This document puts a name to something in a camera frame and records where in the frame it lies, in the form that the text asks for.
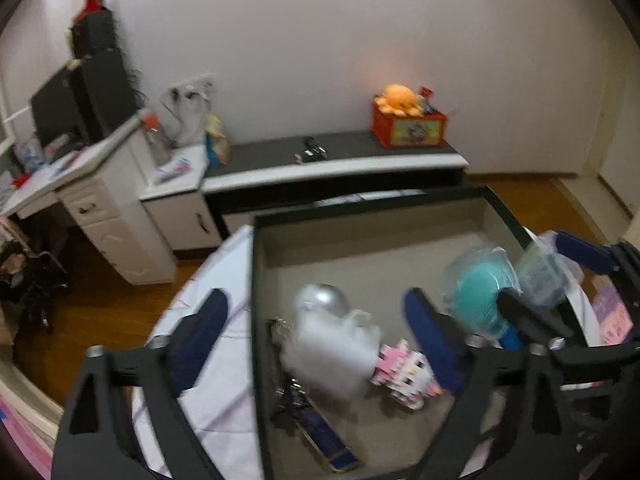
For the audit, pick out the black and white low cabinet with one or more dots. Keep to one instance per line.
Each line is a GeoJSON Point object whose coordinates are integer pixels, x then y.
{"type": "Point", "coordinates": [350, 165]}

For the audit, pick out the black computer monitor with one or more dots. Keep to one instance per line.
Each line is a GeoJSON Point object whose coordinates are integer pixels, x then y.
{"type": "Point", "coordinates": [55, 105]}

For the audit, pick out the white desk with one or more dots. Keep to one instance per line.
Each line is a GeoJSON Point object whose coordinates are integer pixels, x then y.
{"type": "Point", "coordinates": [110, 220]}

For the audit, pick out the silver round ball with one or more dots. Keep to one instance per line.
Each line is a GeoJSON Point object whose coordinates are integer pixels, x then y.
{"type": "Point", "coordinates": [322, 300]}

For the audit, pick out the yellow blue snack bag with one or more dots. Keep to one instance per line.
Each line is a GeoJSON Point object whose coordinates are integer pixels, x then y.
{"type": "Point", "coordinates": [217, 145]}

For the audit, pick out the teal round plastic item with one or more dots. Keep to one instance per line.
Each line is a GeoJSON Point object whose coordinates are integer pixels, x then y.
{"type": "Point", "coordinates": [480, 290]}

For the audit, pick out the white side cabinet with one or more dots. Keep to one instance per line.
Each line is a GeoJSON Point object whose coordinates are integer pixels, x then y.
{"type": "Point", "coordinates": [185, 220]}

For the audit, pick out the orange octopus plush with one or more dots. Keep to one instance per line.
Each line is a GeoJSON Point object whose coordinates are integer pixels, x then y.
{"type": "Point", "coordinates": [397, 99]}

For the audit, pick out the black storage box grey inside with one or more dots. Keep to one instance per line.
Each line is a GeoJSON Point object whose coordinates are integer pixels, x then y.
{"type": "Point", "coordinates": [350, 260]}

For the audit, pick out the blue white box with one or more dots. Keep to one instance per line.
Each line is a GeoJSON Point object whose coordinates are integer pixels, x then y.
{"type": "Point", "coordinates": [29, 152]}

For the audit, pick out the small black gadget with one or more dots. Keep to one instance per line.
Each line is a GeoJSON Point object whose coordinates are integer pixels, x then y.
{"type": "Point", "coordinates": [311, 150]}

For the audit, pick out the black office chair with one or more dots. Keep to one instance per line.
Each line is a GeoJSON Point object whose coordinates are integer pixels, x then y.
{"type": "Point", "coordinates": [35, 280]}

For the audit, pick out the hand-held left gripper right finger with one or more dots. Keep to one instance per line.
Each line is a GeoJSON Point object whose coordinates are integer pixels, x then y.
{"type": "Point", "coordinates": [435, 340]}

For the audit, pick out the pink white block toy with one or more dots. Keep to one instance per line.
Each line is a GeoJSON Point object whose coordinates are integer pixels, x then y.
{"type": "Point", "coordinates": [405, 375]}

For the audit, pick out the black speaker box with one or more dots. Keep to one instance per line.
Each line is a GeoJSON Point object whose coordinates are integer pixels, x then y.
{"type": "Point", "coordinates": [92, 32]}

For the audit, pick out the white fuzzy object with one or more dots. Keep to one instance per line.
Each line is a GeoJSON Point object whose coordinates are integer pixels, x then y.
{"type": "Point", "coordinates": [330, 355]}

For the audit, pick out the white door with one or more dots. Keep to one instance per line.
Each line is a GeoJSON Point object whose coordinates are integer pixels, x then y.
{"type": "Point", "coordinates": [620, 160]}

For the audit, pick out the white plastic bag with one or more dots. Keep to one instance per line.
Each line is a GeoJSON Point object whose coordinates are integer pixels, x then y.
{"type": "Point", "coordinates": [175, 120]}

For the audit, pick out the bottle with red cap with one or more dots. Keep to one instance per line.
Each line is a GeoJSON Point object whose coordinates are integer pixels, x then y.
{"type": "Point", "coordinates": [155, 142]}

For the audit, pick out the white wall socket strip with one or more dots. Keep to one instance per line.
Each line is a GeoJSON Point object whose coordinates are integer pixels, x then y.
{"type": "Point", "coordinates": [192, 82]}

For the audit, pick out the clear plastic container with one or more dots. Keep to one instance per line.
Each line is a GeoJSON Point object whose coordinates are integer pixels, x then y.
{"type": "Point", "coordinates": [542, 270]}

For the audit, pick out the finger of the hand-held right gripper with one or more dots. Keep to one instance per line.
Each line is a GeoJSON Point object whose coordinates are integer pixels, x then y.
{"type": "Point", "coordinates": [582, 252]}
{"type": "Point", "coordinates": [535, 317]}

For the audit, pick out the pink quilted blanket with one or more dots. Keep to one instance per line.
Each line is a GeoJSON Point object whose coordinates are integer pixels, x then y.
{"type": "Point", "coordinates": [607, 320]}

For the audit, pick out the dark blue gold-trimmed box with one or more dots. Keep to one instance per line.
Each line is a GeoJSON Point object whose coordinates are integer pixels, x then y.
{"type": "Point", "coordinates": [325, 435]}

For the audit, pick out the small packets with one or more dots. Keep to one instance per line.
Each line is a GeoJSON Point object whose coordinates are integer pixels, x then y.
{"type": "Point", "coordinates": [172, 170]}

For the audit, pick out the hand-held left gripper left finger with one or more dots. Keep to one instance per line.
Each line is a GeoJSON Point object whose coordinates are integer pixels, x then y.
{"type": "Point", "coordinates": [200, 340]}

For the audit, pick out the red printed storage crate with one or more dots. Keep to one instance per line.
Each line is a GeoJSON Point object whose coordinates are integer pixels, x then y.
{"type": "Point", "coordinates": [410, 130]}

